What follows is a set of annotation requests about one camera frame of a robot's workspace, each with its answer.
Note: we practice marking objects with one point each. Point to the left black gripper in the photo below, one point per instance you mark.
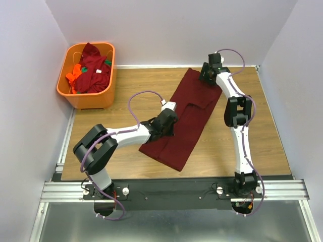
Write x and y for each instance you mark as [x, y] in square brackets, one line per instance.
[170, 132]

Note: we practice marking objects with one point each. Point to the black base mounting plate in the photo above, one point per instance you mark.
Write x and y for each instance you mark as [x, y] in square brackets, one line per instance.
[175, 194]

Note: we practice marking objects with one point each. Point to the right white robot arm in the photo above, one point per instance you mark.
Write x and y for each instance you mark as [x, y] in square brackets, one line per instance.
[238, 115]

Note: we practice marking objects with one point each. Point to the aluminium extrusion rail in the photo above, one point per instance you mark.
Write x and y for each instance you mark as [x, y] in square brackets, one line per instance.
[275, 190]

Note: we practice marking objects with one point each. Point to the dark red shirt in bin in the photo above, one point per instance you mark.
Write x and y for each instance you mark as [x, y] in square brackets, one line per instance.
[97, 77]

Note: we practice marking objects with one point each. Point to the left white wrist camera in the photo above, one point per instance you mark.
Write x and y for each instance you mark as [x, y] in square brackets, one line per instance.
[168, 105]

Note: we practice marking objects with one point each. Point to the maroon t shirt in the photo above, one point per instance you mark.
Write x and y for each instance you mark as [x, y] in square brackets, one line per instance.
[196, 100]

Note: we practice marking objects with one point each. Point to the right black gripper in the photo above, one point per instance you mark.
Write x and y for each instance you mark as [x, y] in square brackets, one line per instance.
[204, 69]

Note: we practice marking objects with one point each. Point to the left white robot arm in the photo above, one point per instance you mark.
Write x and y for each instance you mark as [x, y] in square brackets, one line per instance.
[96, 148]

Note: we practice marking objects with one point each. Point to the green shirt in bin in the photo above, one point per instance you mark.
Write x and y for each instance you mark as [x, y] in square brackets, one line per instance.
[107, 62]

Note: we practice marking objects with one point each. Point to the orange plastic bin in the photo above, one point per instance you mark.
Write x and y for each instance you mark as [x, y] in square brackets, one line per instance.
[102, 99]

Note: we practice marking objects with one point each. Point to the orange shirt in bin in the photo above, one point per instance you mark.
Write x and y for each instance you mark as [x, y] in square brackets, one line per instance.
[72, 77]

